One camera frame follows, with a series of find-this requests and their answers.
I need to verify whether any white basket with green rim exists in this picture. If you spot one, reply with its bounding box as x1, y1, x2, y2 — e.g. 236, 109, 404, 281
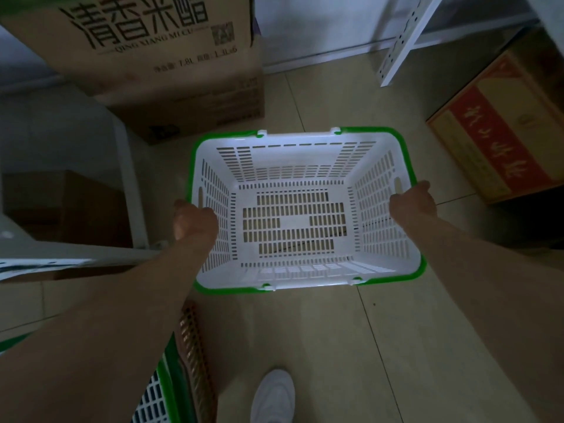
187, 127, 427, 294

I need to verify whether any white metal shelf rack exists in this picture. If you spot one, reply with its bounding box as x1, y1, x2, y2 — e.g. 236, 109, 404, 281
0, 114, 170, 282

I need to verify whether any white perforated metal shelf post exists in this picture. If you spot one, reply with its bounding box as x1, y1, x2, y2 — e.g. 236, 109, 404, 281
378, 0, 446, 88

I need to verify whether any person's left hand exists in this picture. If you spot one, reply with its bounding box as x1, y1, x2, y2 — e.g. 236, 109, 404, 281
173, 199, 219, 244

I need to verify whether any large brown printed carton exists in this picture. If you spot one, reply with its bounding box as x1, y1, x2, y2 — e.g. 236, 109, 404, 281
0, 0, 265, 106

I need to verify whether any person's right forearm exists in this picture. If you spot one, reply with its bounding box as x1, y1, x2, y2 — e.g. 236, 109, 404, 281
399, 213, 564, 423

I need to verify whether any person's left forearm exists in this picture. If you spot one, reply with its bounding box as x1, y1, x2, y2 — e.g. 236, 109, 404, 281
0, 229, 219, 423

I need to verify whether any person's white shoe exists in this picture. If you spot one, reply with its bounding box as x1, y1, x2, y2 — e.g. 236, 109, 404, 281
250, 369, 296, 423

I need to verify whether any red and tan carton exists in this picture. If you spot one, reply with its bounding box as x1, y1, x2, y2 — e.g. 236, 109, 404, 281
426, 48, 564, 205

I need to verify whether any brown plastic basket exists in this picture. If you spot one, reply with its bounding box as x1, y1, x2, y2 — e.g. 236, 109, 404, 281
178, 301, 219, 423

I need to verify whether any dark brown cardboard box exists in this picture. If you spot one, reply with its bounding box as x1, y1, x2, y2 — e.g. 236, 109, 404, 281
108, 72, 266, 146

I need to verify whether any person's right hand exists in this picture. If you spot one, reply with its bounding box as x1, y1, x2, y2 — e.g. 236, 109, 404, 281
389, 181, 438, 227

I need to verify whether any white and green plastic basket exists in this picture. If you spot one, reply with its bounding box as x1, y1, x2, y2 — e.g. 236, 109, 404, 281
0, 332, 194, 423

